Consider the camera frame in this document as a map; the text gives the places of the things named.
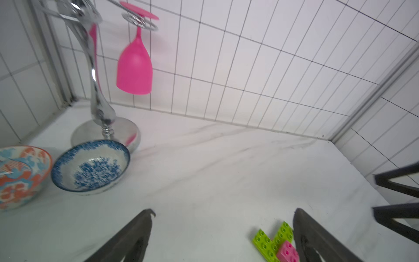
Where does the green lego brick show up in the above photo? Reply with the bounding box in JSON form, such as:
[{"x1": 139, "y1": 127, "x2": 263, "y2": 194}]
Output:
[
  {"x1": 252, "y1": 229, "x2": 279, "y2": 262},
  {"x1": 273, "y1": 222, "x2": 294, "y2": 248}
]

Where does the pink wine glass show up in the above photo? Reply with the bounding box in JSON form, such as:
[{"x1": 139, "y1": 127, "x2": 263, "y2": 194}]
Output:
[{"x1": 116, "y1": 1, "x2": 159, "y2": 95}]

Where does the blue floral ceramic bowl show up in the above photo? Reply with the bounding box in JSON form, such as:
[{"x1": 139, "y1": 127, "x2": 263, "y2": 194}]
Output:
[{"x1": 51, "y1": 140, "x2": 131, "y2": 195}]

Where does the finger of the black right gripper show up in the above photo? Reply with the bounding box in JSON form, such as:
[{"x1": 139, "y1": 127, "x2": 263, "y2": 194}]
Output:
[
  {"x1": 374, "y1": 163, "x2": 419, "y2": 198},
  {"x1": 373, "y1": 203, "x2": 419, "y2": 243}
]

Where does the pink square lego brick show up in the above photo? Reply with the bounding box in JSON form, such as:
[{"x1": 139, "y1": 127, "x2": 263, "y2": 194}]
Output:
[{"x1": 277, "y1": 241, "x2": 300, "y2": 262}]

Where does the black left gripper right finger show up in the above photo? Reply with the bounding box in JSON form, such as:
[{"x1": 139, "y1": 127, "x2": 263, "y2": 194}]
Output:
[{"x1": 292, "y1": 208, "x2": 361, "y2": 262}]

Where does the chrome glass holder stand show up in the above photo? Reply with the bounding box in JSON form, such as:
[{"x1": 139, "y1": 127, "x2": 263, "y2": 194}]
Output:
[{"x1": 34, "y1": 1, "x2": 141, "y2": 152}]

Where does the orange patterned ceramic bowl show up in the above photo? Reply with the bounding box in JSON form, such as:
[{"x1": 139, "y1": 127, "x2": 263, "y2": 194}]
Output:
[{"x1": 1, "y1": 145, "x2": 53, "y2": 212}]

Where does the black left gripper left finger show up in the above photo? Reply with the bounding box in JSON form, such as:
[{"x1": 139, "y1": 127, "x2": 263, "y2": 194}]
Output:
[{"x1": 86, "y1": 209, "x2": 156, "y2": 262}]

